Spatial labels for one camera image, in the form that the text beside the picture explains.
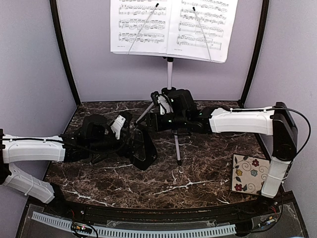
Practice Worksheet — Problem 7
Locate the floral square coaster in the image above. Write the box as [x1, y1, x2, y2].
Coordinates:
[231, 154, 270, 195]

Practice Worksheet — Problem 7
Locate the right black corner post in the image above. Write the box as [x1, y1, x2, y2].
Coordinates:
[238, 0, 270, 108]

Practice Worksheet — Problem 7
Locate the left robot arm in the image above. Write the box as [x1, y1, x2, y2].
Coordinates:
[0, 113, 132, 216]

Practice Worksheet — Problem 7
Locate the sheet music page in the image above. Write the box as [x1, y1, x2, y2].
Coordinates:
[167, 0, 238, 63]
[110, 0, 172, 55]

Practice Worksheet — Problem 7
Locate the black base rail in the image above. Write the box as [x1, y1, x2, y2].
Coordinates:
[20, 191, 299, 224]

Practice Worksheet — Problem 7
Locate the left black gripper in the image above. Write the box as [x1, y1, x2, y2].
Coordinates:
[87, 131, 144, 158]

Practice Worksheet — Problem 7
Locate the black corner post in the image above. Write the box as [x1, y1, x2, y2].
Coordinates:
[238, 0, 270, 108]
[50, 0, 81, 107]

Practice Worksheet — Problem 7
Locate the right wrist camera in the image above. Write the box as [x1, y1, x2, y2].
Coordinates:
[151, 91, 173, 115]

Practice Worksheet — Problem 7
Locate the white music stand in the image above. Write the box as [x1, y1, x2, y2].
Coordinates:
[110, 0, 238, 166]

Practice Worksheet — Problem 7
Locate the black metronome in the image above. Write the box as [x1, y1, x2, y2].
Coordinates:
[130, 125, 158, 171]

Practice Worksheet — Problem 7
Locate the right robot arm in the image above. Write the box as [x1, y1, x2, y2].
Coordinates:
[146, 89, 302, 215]

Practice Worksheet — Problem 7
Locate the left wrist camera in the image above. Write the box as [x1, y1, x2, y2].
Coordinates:
[110, 112, 132, 140]

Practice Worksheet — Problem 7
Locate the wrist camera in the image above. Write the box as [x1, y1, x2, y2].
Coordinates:
[151, 91, 173, 115]
[110, 112, 132, 140]

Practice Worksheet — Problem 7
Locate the grey cable duct strip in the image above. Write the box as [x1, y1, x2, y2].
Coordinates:
[31, 212, 236, 238]

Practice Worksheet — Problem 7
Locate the left black corner post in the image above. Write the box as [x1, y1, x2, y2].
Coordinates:
[50, 0, 81, 107]

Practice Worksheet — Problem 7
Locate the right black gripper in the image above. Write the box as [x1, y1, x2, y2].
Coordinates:
[138, 111, 188, 132]

